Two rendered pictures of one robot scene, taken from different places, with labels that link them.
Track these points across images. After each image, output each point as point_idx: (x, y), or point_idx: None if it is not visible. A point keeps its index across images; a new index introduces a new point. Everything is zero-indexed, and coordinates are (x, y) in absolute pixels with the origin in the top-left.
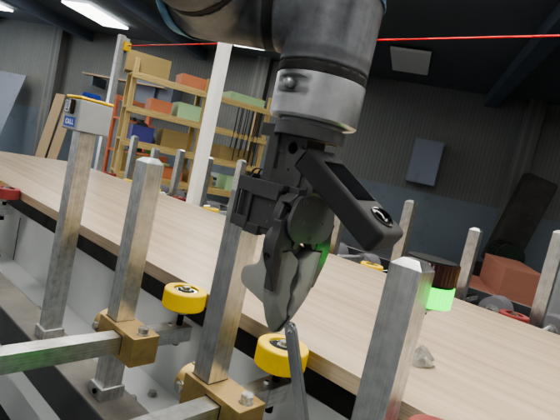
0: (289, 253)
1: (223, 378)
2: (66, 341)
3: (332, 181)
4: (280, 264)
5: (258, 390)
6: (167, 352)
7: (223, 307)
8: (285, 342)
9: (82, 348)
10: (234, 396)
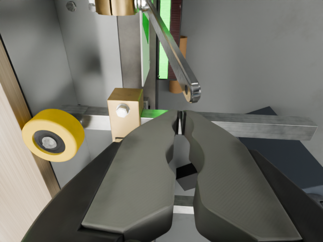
0: (264, 233)
1: (119, 139)
2: (180, 209)
3: None
4: (281, 201)
5: (93, 118)
6: None
7: None
8: (47, 143)
9: None
10: (126, 119)
